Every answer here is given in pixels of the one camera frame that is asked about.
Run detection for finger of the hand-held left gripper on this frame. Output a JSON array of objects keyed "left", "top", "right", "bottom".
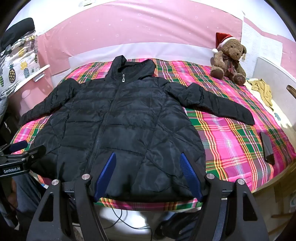
[
  {"left": 22, "top": 145, "right": 47, "bottom": 163},
  {"left": 8, "top": 140, "right": 28, "bottom": 154}
]

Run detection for black cable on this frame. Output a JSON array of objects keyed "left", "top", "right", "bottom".
[{"left": 111, "top": 206, "right": 153, "bottom": 241}]

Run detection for wooden bed frame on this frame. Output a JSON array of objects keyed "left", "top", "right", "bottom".
[{"left": 252, "top": 160, "right": 296, "bottom": 232}]

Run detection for yellow cloth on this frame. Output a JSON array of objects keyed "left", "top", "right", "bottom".
[{"left": 246, "top": 79, "right": 274, "bottom": 110}]

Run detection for person's leg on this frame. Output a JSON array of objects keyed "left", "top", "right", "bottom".
[{"left": 9, "top": 173, "right": 53, "bottom": 223}]

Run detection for brown teddy bear santa hat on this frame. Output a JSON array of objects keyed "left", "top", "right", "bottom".
[{"left": 210, "top": 32, "right": 247, "bottom": 87}]

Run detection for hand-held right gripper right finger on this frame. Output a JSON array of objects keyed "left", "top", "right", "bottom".
[{"left": 179, "top": 152, "right": 270, "bottom": 241}]

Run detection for black phone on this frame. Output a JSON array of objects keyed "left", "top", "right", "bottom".
[{"left": 260, "top": 131, "right": 275, "bottom": 165}]

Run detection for white paper sheets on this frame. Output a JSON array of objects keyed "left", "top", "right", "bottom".
[{"left": 240, "top": 16, "right": 284, "bottom": 70}]

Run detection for black cloth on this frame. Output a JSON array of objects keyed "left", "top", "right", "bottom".
[{"left": 0, "top": 17, "right": 35, "bottom": 47}]

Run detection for white board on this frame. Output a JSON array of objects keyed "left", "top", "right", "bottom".
[{"left": 252, "top": 57, "right": 296, "bottom": 112}]

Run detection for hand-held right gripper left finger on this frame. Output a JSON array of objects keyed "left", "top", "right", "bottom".
[{"left": 29, "top": 152, "right": 116, "bottom": 241}]

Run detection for black bag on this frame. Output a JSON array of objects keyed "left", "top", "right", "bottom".
[{"left": 154, "top": 212, "right": 201, "bottom": 241}]

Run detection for black puffer jacket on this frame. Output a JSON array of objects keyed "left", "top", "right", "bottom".
[{"left": 18, "top": 55, "right": 255, "bottom": 203}]

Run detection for pink plaid blanket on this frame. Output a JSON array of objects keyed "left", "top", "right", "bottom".
[{"left": 10, "top": 58, "right": 290, "bottom": 211}]

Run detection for white rail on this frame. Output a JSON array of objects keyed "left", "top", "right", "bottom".
[{"left": 33, "top": 64, "right": 51, "bottom": 82}]

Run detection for pineapple print cloth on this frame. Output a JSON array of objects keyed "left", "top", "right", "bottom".
[{"left": 0, "top": 32, "right": 38, "bottom": 100}]

